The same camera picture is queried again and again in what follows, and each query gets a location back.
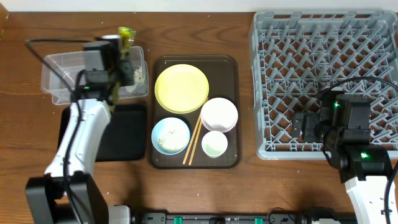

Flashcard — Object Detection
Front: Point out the wooden chopstick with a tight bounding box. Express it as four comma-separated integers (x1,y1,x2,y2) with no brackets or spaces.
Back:
182,116,201,164
188,117,202,166

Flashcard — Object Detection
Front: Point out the small green cup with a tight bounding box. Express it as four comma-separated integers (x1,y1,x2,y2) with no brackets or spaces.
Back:
201,131,228,158

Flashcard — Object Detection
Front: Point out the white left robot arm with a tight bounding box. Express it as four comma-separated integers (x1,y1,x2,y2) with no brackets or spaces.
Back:
25,35,134,223

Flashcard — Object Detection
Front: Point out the crumpled white tissue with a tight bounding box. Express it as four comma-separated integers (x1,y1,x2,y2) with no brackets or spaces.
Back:
126,66,148,95

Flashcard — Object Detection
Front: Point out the green snack wrapper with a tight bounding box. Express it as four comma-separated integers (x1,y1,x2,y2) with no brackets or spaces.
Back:
107,27,136,105

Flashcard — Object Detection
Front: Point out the yellow plate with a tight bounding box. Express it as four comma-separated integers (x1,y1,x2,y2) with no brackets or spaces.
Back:
154,64,210,114

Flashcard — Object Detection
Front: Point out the left wooden chopstick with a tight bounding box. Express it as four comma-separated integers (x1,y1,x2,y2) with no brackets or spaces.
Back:
182,116,201,164

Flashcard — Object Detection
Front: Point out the right wooden chopstick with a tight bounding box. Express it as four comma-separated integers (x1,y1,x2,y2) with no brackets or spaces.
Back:
188,117,202,166

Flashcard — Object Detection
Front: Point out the dark brown tray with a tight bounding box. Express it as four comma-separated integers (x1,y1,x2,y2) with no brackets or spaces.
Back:
148,55,242,169

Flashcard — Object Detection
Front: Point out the rice pile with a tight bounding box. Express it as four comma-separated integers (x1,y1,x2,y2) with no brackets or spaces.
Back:
158,130,187,154

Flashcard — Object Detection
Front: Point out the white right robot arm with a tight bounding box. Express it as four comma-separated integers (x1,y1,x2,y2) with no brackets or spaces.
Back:
292,106,397,223

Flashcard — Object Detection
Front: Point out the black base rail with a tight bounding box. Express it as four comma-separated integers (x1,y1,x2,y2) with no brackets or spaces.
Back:
132,207,358,224

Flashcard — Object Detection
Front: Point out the light blue bowl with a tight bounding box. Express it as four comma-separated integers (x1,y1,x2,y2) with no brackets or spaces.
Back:
151,117,190,156

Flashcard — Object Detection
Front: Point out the black flat tray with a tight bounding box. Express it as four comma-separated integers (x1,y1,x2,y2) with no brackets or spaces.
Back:
70,105,147,162

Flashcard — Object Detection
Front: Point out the clear plastic bin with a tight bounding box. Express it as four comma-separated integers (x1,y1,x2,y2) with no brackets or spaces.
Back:
41,46,149,105

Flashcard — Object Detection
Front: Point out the pink white bowl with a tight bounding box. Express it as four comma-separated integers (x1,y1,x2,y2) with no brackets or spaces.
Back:
200,98,239,133

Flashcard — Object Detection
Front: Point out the grey dishwasher rack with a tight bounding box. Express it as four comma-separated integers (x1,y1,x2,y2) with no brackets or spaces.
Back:
249,11,397,160

